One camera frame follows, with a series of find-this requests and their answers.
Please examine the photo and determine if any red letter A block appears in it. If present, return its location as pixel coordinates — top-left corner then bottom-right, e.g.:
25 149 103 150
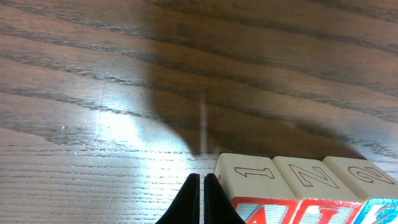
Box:
215 153 299 224

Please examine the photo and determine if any blue number 2 block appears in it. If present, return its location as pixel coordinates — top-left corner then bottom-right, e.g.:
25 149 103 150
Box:
323 156 397 224

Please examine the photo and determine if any red letter I block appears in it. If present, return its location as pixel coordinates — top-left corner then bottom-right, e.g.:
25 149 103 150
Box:
272 156 363 224

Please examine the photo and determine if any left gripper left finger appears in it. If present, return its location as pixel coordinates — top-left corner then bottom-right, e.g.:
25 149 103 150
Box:
156 174 200 224

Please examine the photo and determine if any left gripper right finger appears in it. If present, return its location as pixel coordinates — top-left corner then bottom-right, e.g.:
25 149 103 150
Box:
204 174 245 224

